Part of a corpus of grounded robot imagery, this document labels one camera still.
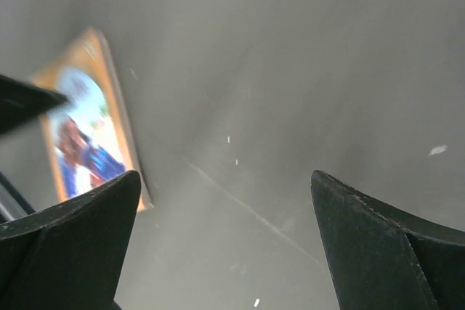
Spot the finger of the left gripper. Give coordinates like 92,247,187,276
1,75,68,135

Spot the orange Othello picture book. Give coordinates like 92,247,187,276
31,28,142,202

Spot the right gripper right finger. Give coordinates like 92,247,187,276
311,170,464,309

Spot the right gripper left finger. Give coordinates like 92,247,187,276
1,170,142,309

